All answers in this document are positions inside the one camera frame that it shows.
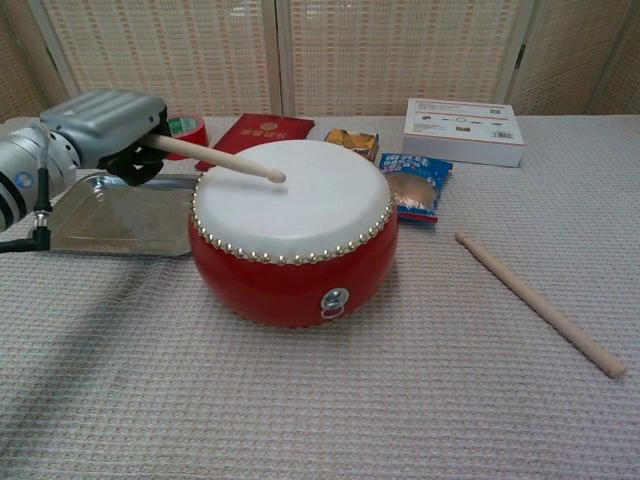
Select white woven tablecloth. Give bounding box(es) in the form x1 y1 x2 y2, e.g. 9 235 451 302
0 113 640 480

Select red drum with white skin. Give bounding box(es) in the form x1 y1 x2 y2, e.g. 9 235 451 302
187 138 400 331

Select red certificate booklet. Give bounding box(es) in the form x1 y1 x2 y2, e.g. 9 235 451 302
193 112 316 174

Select rectangular stainless steel tray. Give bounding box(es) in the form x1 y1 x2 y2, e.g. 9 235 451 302
47 172 199 259

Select bamboo folding screen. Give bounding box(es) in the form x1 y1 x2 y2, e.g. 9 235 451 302
0 0 640 121

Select yellow snack box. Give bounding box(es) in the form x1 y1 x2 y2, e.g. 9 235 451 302
323 127 381 162

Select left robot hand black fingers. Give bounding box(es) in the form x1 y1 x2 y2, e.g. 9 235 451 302
39 89 171 187

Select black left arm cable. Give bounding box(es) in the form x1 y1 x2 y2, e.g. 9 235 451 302
0 164 54 254

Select red tape roll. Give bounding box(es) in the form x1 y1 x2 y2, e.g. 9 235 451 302
166 114 209 161

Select wooden drumstick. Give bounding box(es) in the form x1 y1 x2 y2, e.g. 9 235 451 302
149 132 287 184
454 230 627 379

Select blue snack bag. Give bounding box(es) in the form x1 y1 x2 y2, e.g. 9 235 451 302
377 151 455 225

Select white product box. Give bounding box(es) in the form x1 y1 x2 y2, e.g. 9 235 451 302
401 97 526 168

